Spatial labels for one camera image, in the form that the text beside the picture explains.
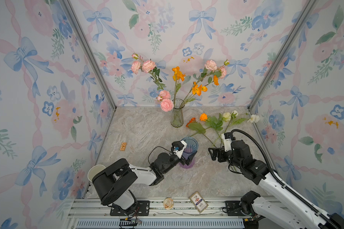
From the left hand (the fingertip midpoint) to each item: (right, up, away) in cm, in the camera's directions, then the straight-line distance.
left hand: (191, 145), depth 77 cm
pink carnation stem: (-13, +22, -1) cm, 26 cm away
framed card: (+4, -29, -3) cm, 29 cm away
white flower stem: (+50, +16, +30) cm, 61 cm away
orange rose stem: (+21, +13, +32) cm, 40 cm away
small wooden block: (-43, -4, +18) cm, 47 cm away
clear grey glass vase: (-7, +16, +23) cm, 29 cm away
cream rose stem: (+32, +17, +32) cm, 48 cm away
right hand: (+14, -1, +1) cm, 14 cm away
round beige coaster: (-12, -31, -1) cm, 33 cm away
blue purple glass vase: (0, -1, -1) cm, 1 cm away
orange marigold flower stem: (+4, +11, +26) cm, 29 cm away
